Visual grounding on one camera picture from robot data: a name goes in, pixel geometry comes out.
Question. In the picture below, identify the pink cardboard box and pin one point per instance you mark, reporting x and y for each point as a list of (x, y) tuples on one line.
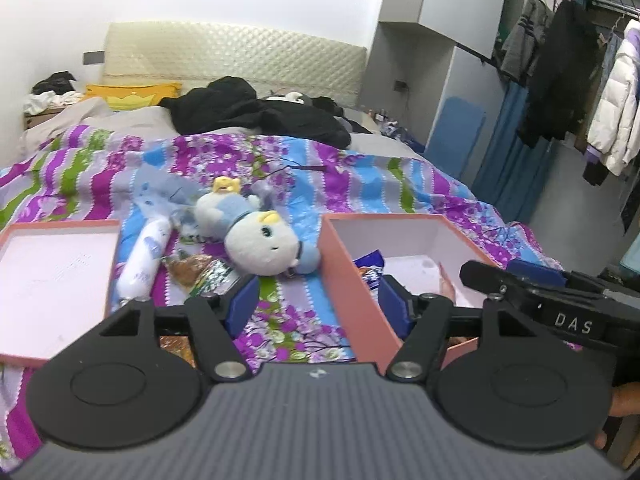
[(412, 246)]

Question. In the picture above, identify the green brown snack packet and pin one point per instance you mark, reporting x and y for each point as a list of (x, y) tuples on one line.
[(201, 275)]

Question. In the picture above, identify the white spray bottle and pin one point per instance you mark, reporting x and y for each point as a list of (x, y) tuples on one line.
[(139, 272)]

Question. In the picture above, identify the white blue plush toy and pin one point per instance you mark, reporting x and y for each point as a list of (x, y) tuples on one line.
[(256, 240)]

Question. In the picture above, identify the light blue plastic bag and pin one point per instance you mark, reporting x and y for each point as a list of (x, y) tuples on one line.
[(157, 193)]

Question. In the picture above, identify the colourful striped floral bedspread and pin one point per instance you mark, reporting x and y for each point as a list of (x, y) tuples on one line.
[(86, 173)]

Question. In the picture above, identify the person's hand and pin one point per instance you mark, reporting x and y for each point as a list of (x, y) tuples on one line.
[(625, 402)]

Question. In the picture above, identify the red top snack bag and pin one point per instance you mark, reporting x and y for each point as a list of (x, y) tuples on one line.
[(446, 288)]

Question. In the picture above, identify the pink box lid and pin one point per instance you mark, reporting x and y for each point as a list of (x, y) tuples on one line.
[(56, 284)]

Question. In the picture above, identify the hanging white puffer jacket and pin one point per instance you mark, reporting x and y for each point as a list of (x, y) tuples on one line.
[(613, 135)]

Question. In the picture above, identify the cream quilted headboard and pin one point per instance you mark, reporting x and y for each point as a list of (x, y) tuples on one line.
[(270, 60)]

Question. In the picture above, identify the black clothes pile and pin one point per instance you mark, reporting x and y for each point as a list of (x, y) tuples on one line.
[(231, 102)]

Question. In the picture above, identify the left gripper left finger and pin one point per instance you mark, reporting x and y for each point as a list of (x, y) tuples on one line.
[(215, 323)]

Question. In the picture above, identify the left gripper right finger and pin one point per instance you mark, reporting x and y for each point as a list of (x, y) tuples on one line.
[(421, 322)]

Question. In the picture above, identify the blue noodle snack bag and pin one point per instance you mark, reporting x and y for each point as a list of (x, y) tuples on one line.
[(370, 268)]

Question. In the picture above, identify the hanging grey striped jacket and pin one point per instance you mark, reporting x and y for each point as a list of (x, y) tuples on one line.
[(526, 38)]

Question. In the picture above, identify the blue curtain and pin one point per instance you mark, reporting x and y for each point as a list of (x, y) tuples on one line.
[(512, 175)]

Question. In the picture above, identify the orange snack packet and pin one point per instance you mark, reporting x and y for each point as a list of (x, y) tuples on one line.
[(178, 346)]

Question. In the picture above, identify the grey wall cabinet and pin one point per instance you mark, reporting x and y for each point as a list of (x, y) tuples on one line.
[(425, 52)]

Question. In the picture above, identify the hanging black jacket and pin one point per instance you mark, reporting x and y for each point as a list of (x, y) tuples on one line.
[(558, 89)]

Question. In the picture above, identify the yellow pillow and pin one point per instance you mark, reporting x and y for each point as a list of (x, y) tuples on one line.
[(119, 98)]

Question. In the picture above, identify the clothes heap on nightstand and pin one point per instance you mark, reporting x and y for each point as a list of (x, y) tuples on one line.
[(56, 91)]

